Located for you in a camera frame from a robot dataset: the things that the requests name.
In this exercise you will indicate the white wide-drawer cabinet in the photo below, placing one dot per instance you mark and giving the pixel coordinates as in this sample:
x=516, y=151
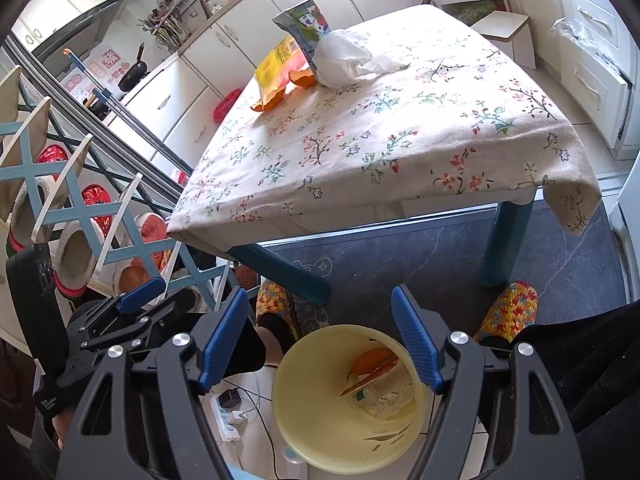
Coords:
x=170, y=105

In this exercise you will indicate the person's left leg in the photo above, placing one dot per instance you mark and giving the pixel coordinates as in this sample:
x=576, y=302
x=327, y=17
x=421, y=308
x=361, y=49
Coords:
x=245, y=355

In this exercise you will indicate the black wok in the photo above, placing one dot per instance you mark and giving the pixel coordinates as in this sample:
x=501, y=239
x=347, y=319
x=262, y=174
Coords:
x=132, y=76

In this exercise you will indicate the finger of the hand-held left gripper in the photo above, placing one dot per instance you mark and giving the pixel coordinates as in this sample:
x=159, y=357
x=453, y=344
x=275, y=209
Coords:
x=142, y=294
x=145, y=327

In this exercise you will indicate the floral tablecloth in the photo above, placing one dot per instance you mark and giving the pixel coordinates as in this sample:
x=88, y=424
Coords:
x=400, y=135

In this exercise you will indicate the beige fleece slipper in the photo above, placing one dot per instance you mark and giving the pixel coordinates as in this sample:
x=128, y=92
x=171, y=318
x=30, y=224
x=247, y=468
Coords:
x=22, y=207
x=75, y=262

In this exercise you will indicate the orange fuzzy slipper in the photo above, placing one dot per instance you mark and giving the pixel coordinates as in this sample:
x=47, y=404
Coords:
x=150, y=232

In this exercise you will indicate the colourful floral slipper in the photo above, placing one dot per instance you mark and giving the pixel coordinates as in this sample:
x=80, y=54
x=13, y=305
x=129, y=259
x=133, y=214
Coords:
x=272, y=305
x=510, y=305

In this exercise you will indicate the utensil rack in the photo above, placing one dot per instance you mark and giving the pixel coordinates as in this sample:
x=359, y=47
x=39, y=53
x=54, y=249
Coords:
x=167, y=20

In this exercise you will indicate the white wooden stool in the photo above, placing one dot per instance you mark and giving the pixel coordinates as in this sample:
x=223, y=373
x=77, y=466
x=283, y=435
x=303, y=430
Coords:
x=500, y=22

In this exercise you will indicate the range hood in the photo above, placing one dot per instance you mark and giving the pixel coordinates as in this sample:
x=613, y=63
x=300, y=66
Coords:
x=85, y=25

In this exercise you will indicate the red slipper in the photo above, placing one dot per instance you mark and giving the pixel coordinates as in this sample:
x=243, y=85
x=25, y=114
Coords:
x=97, y=205
x=50, y=157

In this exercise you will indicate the orange peel piece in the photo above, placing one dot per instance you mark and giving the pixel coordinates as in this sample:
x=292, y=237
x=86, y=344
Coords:
x=265, y=105
x=302, y=79
x=370, y=360

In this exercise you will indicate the blue-legged low table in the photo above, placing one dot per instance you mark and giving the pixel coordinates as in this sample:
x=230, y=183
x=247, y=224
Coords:
x=505, y=245

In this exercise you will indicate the white refrigerator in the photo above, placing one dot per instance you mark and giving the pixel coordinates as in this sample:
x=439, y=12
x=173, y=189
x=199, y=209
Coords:
x=631, y=220

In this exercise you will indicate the yellow snack packet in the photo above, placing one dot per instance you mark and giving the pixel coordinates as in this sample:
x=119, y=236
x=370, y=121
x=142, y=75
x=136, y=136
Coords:
x=277, y=65

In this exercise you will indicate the white and blue shoe rack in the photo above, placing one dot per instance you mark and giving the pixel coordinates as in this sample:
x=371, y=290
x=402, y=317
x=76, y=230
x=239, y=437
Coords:
x=117, y=208

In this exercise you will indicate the waste basket with red bag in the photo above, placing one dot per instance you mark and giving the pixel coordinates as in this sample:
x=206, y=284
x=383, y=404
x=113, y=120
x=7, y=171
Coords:
x=227, y=105

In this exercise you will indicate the printed milk carton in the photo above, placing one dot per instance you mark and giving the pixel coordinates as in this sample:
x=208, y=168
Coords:
x=302, y=22

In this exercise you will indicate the red wall stickers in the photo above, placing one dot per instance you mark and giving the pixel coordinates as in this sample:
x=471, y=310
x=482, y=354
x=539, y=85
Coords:
x=105, y=62

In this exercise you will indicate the white plastic bag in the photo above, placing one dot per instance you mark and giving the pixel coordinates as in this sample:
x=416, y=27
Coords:
x=345, y=60

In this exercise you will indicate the white power strip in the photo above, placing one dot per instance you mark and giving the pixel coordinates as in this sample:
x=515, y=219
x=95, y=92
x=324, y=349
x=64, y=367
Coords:
x=225, y=422

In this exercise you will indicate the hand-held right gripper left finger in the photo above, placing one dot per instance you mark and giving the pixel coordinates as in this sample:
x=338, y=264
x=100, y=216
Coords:
x=220, y=340

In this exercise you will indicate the dark sliding door frame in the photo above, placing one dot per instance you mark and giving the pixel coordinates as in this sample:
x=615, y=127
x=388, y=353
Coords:
x=75, y=125

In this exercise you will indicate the black power adapter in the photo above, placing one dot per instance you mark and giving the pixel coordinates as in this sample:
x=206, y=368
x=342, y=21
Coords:
x=230, y=397

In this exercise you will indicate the white panelled drawer cabinet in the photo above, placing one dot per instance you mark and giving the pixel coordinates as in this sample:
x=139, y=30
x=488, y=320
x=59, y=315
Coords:
x=590, y=20

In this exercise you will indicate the shiny plastic bag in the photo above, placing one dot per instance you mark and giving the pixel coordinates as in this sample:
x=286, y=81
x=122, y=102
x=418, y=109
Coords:
x=570, y=27

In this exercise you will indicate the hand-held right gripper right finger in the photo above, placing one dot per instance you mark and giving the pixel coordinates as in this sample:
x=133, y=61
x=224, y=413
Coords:
x=415, y=340

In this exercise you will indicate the yellow plastic bucket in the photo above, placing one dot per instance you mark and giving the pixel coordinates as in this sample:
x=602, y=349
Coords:
x=320, y=435

